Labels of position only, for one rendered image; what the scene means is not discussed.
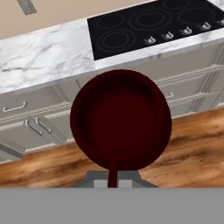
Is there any grey wall fitting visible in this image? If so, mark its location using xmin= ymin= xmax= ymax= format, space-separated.
xmin=16 ymin=0 xmax=38 ymax=16

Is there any silver cupboard door handle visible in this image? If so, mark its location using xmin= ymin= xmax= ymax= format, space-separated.
xmin=24 ymin=118 xmax=44 ymax=137
xmin=35 ymin=116 xmax=53 ymax=135

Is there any grey drawer front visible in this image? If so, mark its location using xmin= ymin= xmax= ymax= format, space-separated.
xmin=168 ymin=92 xmax=224 ymax=118
xmin=156 ymin=66 xmax=224 ymax=103
xmin=0 ymin=85 xmax=74 ymax=120
xmin=95 ymin=38 xmax=224 ymax=84

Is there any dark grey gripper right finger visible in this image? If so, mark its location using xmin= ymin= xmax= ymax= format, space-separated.
xmin=116 ymin=170 xmax=160 ymax=188

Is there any dark red bowl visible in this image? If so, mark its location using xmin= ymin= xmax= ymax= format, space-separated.
xmin=69 ymin=68 xmax=173 ymax=188

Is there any grey cupboard door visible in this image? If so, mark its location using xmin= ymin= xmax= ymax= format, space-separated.
xmin=0 ymin=117 xmax=56 ymax=154
xmin=36 ymin=109 xmax=76 ymax=144

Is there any black hob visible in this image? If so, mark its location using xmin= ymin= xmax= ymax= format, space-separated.
xmin=86 ymin=0 xmax=224 ymax=61

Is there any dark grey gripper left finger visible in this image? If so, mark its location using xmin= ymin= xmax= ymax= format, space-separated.
xmin=73 ymin=170 xmax=109 ymax=188

